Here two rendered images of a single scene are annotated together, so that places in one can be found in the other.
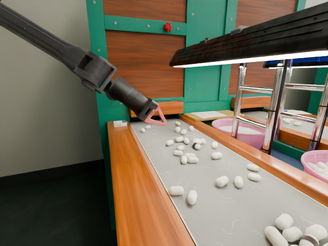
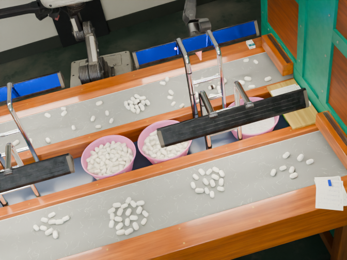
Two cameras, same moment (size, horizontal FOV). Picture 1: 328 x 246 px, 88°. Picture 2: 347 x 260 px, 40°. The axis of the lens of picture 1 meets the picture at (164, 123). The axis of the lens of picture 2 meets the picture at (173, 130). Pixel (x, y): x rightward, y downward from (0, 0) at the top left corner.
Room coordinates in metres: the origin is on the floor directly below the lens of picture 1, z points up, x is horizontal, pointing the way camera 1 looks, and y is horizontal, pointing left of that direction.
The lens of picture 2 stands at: (0.82, -2.10, 2.41)
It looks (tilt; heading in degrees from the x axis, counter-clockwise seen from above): 44 degrees down; 104
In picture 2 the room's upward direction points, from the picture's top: 12 degrees counter-clockwise
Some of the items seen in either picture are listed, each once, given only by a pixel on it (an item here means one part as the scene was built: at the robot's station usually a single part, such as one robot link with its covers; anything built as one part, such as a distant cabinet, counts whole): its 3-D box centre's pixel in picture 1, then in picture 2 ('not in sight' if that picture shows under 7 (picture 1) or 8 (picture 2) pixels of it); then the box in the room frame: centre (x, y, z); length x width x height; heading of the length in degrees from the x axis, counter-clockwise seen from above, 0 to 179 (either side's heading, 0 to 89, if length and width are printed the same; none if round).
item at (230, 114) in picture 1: (213, 114); (293, 103); (1.00, -0.30, 0.77); 0.33 x 0.15 x 0.01; 109
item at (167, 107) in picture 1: (156, 108); (277, 53); (0.94, 0.04, 0.83); 0.30 x 0.06 x 0.07; 109
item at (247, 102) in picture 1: (252, 101); (337, 139); (1.16, -0.60, 0.83); 0.30 x 0.06 x 0.07; 109
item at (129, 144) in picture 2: not in sight; (110, 161); (0.11, -0.60, 0.72); 0.27 x 0.27 x 0.10
